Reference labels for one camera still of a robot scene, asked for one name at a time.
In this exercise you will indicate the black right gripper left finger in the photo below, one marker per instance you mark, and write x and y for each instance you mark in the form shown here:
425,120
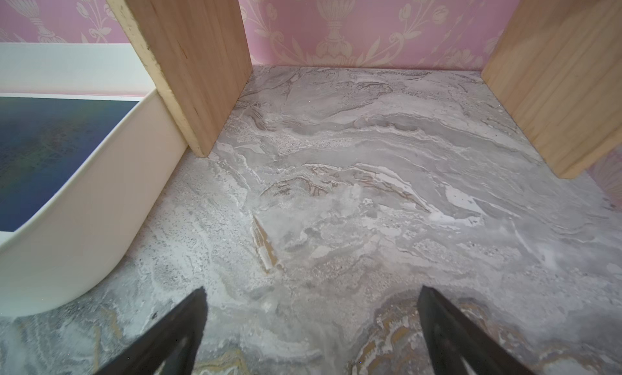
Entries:
171,345

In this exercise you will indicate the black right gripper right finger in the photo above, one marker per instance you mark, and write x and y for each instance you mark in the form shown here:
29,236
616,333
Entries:
455,344

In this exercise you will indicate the pink writing tablet rainbow screen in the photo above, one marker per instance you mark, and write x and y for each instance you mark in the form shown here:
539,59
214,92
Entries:
43,143

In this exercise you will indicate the white plastic storage box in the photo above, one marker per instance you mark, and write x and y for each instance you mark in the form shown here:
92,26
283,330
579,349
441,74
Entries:
78,237

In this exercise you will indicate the wooden shelf unit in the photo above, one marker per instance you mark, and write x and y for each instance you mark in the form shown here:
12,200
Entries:
556,70

